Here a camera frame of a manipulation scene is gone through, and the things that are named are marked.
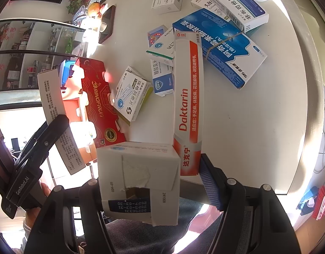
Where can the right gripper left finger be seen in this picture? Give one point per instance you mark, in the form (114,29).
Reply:
(95,233)

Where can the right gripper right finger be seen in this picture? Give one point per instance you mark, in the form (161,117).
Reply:
(228,196)

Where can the white torn cardboard box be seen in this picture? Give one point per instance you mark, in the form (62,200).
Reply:
(140,181)

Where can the red white Daktarin box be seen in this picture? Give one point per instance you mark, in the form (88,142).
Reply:
(188,100)

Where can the small white blue medicine box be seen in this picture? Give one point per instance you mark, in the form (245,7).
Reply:
(132,90)

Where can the long blue white medicine box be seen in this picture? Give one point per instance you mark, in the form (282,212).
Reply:
(245,14)

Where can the small white orange medicine box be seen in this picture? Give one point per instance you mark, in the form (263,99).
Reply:
(211,6)

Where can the white orange blue medicine box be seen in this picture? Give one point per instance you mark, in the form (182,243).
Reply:
(53,106)

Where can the person left hand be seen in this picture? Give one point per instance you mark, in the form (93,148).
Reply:
(32,214)

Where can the red cardboard fruit box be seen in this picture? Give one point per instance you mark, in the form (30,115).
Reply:
(86,97)

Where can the blue plastic stool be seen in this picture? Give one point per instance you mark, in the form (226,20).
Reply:
(65,72)

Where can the black smartphone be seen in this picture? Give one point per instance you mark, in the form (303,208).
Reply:
(106,29)

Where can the potted green plant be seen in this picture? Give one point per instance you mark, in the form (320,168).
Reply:
(74,6)

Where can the orange fruit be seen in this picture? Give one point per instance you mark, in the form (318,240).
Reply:
(94,10)

